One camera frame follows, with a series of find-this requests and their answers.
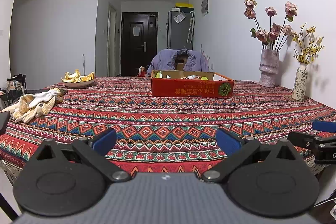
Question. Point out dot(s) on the patterned red tablecloth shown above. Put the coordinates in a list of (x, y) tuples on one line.
[(163, 134)]

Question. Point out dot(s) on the purple puffer jacket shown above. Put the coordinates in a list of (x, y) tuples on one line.
[(164, 60)]

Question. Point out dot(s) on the black entrance door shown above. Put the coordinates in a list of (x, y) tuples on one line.
[(139, 32)]

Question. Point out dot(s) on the grey refrigerator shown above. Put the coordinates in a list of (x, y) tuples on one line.
[(180, 30)]

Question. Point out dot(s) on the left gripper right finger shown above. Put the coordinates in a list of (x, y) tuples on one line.
[(239, 151)]

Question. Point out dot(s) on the dried pink roses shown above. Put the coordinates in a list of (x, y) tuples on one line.
[(276, 35)]

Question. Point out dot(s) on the yellow flower branches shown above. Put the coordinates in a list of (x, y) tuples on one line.
[(307, 46)]

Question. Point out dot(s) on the red cardboard box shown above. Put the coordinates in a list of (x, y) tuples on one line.
[(190, 84)]

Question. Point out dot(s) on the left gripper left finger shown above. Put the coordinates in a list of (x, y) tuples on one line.
[(92, 153)]

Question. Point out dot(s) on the pink textured vase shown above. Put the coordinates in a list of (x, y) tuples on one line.
[(268, 67)]

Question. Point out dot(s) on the cream work gloves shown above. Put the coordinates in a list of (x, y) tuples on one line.
[(32, 106)]

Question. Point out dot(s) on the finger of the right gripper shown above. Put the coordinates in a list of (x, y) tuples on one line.
[(324, 126), (307, 141)]

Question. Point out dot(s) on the wooden chair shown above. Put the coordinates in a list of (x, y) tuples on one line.
[(180, 62)]

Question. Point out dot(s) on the speckled white vase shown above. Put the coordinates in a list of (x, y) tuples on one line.
[(299, 89)]

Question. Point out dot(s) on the wall picture frame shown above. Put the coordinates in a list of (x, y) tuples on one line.
[(205, 7)]

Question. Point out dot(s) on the plate of orange peels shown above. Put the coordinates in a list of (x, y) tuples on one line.
[(76, 80)]

